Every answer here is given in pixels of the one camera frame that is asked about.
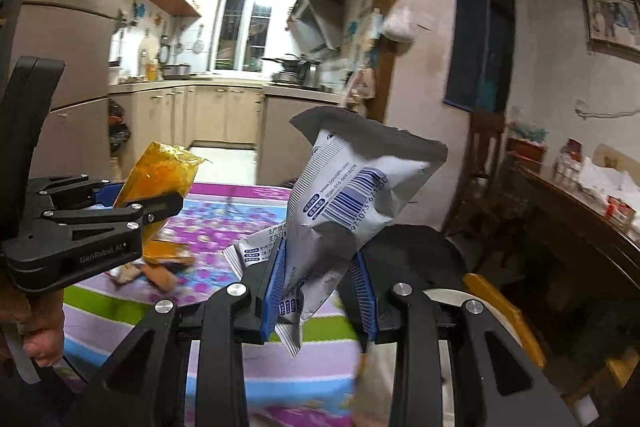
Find yellow plastic wrapper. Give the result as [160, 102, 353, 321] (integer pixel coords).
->
[114, 141, 206, 268]

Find black bag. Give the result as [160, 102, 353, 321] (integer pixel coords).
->
[107, 99, 132, 152]

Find dark wooden chair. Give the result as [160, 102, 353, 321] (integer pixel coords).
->
[442, 109, 511, 253]

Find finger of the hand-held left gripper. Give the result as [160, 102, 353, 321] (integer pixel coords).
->
[30, 192, 185, 244]
[27, 174, 126, 208]

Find beige base cabinets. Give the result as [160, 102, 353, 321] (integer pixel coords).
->
[107, 84, 346, 182]

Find red lidded jar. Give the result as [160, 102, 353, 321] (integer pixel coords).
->
[555, 139, 583, 182]

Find steel kettle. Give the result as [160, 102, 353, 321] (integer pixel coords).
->
[297, 59, 321, 88]

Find person's left hand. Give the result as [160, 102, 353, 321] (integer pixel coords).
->
[0, 279, 67, 369]

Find white crumpled plastic bags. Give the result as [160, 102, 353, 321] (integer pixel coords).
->
[575, 144, 640, 233]

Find framed wall picture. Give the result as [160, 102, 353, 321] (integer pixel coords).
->
[581, 0, 640, 60]

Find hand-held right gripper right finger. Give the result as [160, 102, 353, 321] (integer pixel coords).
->
[340, 252, 576, 427]

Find yellow wooden chair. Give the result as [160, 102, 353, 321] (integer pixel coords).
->
[462, 273, 546, 370]

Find white grey snack packet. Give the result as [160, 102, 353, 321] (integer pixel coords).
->
[222, 107, 448, 358]

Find dark room window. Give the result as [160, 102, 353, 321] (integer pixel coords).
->
[442, 0, 516, 112]

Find white hanging plastic bag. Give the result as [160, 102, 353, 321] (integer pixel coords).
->
[382, 2, 416, 42]

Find red box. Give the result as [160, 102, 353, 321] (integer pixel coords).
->
[507, 137, 546, 162]

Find beige refrigerator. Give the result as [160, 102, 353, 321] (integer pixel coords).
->
[10, 0, 136, 180]

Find floral striped tablecloth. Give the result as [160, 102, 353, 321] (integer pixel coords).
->
[62, 182, 401, 427]

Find kitchen window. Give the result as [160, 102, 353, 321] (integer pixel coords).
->
[212, 0, 281, 72]

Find steel range hood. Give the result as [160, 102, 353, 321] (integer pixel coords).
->
[286, 0, 346, 52]

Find dark wooden table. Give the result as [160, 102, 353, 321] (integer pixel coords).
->
[520, 167, 640, 358]

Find black wok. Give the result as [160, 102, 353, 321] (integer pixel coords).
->
[261, 54, 306, 70]

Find orange red snack wrapper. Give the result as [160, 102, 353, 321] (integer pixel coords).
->
[107, 257, 196, 292]

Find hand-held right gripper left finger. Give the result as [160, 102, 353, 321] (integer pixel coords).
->
[65, 237, 288, 427]

